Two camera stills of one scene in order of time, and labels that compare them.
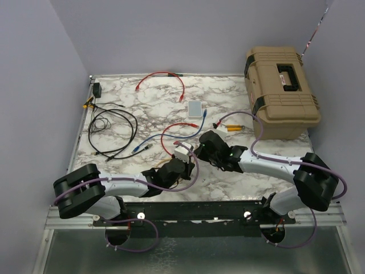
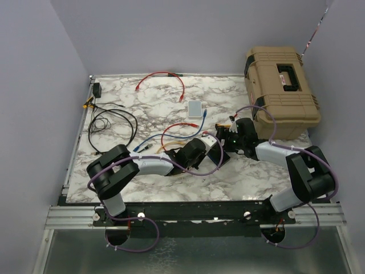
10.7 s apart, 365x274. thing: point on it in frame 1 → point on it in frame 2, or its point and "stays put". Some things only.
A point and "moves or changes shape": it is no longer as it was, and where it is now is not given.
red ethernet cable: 175,142 stays put
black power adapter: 97,89 stays put
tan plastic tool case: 279,93 stays put
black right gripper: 200,153 → 224,133
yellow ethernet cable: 162,160 moves or changes shape
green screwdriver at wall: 174,75 stays put
